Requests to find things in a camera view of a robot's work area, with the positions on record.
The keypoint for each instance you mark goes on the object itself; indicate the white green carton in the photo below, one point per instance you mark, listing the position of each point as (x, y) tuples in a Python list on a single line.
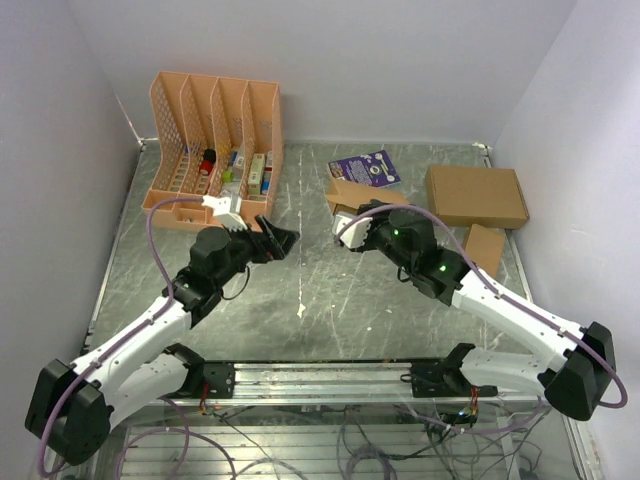
[(256, 172)]

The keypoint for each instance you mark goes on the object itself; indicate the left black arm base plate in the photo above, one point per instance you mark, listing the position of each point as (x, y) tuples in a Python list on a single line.
[(218, 380)]

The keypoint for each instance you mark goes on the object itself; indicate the small folded cardboard box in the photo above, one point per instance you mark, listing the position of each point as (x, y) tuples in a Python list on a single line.
[(484, 247)]

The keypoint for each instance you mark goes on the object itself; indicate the aluminium rail frame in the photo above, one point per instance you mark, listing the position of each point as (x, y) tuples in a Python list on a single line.
[(348, 384)]

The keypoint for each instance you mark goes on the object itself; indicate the red black bottle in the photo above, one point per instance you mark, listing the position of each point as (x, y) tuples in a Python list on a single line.
[(208, 162)]

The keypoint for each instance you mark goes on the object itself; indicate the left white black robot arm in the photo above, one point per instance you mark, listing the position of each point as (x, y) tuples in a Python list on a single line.
[(74, 407)]

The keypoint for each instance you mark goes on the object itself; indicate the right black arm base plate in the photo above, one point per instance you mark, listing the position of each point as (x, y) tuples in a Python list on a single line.
[(430, 379)]

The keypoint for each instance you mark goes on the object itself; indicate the brown cardboard box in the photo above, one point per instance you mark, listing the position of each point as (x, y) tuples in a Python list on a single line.
[(346, 196)]

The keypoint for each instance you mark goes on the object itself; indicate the large folded cardboard box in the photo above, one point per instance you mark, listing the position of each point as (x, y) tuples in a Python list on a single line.
[(462, 196)]

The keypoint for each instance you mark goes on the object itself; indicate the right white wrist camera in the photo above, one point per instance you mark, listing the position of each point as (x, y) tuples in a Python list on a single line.
[(348, 232)]

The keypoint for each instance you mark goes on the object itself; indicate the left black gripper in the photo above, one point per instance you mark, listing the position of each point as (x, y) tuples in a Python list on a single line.
[(280, 240)]

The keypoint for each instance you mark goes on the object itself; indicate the purple book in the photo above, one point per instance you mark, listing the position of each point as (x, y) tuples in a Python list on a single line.
[(373, 169)]

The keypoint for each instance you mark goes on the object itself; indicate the pink plastic file organizer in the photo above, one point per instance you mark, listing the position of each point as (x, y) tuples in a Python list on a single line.
[(237, 118)]

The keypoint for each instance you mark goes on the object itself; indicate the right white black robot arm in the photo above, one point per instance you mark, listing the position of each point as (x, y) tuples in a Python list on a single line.
[(568, 364)]

